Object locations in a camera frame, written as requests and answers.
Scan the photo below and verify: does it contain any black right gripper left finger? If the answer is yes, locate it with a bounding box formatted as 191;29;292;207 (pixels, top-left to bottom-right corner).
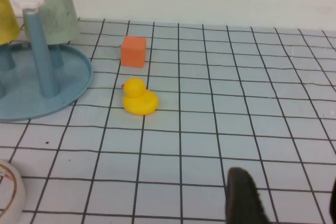
225;167;270;224

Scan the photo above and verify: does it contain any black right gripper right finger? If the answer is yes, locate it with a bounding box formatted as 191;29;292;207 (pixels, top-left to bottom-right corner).
331;176;336;224

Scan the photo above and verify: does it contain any blue cup stand with pegs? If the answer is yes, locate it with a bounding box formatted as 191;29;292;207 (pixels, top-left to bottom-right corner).
0;0;95;122

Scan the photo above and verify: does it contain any green plastic cup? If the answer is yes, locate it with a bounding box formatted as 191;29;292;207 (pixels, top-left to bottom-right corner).
19;0;81;44

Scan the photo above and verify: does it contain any yellow plastic cup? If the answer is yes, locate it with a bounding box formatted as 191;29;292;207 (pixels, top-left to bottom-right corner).
0;0;21;46

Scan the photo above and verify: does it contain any white checkered tablecloth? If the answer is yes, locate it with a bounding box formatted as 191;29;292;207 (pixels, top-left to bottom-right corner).
0;16;336;224

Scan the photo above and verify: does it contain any yellow rubber duck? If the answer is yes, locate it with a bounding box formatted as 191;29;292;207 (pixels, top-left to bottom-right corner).
121;77;159;116

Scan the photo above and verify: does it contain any orange cube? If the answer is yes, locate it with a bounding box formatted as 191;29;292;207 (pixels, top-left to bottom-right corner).
120;35;147;68

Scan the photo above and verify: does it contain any clear tape roll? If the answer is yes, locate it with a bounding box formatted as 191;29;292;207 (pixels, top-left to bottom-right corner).
0;159;27;223

